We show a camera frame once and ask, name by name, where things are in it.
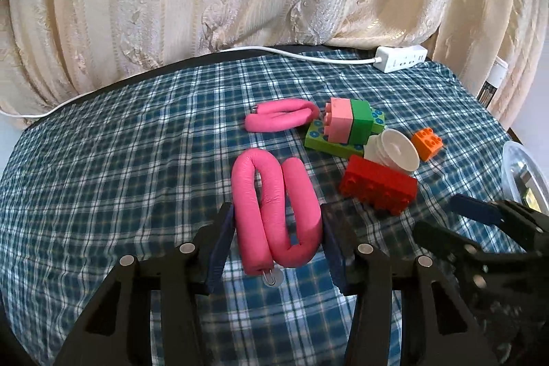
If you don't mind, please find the red toy block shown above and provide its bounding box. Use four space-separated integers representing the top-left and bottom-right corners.
339 155 418 215

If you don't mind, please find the orange toy block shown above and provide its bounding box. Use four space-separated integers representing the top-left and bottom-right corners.
411 127 443 162

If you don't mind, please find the white plastic cup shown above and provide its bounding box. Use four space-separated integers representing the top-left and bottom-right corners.
364 129 420 176

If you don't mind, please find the green toy block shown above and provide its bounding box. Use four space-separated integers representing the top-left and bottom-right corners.
349 99 373 145

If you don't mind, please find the large pink foam roller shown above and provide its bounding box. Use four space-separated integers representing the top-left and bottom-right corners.
231 148 322 276

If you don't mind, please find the pink toy block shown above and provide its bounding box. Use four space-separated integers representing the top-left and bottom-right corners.
324 97 354 144

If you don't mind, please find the green dotted block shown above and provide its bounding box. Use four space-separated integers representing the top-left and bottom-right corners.
304 109 385 159

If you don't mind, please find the small pink foam roller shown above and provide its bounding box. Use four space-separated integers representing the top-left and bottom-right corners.
244 98 320 133

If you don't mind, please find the clear plastic container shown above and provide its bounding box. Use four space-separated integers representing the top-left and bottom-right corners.
502 141 548 215

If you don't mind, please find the white device behind curtain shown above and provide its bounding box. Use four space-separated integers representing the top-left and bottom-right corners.
476 56 509 109

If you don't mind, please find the blue plaid bedsheet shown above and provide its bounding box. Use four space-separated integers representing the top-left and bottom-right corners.
1 47 516 365

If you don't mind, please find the white power strip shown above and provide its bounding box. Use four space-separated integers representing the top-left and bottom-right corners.
373 45 428 73

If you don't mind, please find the white power cable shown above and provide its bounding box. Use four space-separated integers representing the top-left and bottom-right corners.
0 45 383 120

